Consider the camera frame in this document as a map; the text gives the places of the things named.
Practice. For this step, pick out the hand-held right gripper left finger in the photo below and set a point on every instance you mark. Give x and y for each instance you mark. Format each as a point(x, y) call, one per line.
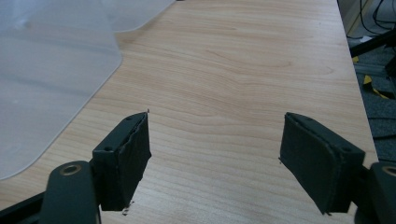
point(120, 161)

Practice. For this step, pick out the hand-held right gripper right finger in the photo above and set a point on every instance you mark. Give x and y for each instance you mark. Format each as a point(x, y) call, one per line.
point(314, 158)

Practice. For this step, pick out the yellow and black tape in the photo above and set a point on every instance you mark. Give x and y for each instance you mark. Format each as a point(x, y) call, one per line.
point(373, 87)

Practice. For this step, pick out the translucent white plastic sheet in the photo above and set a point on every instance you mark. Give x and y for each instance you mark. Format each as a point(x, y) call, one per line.
point(46, 87)
point(137, 14)

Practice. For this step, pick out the black metal stand leg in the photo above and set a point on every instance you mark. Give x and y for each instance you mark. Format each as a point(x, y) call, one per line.
point(373, 45)

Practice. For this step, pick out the aluminium profile rail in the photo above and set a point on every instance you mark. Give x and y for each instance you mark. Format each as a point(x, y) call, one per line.
point(372, 70)

